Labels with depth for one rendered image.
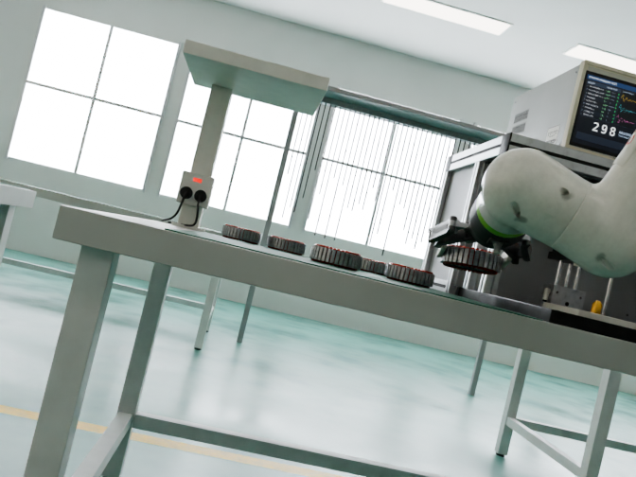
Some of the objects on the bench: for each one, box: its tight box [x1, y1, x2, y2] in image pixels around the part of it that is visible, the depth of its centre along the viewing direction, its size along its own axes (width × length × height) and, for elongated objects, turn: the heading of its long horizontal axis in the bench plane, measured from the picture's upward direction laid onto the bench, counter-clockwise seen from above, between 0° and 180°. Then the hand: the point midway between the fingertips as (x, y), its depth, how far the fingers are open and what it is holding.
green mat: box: [165, 228, 543, 321], centre depth 149 cm, size 94×61×1 cm, turn 91°
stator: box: [384, 262, 435, 289], centre depth 149 cm, size 11×11×4 cm
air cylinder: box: [539, 283, 586, 309], centre depth 146 cm, size 5×8×6 cm
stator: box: [309, 243, 363, 271], centre depth 140 cm, size 11×11×4 cm
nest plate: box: [542, 302, 636, 329], centre depth 131 cm, size 15×15×1 cm
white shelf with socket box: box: [161, 39, 330, 232], centre depth 181 cm, size 35×37×46 cm
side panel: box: [421, 161, 484, 295], centre depth 169 cm, size 28×3×32 cm, turn 91°
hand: (472, 253), depth 123 cm, fingers closed on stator, 11 cm apart
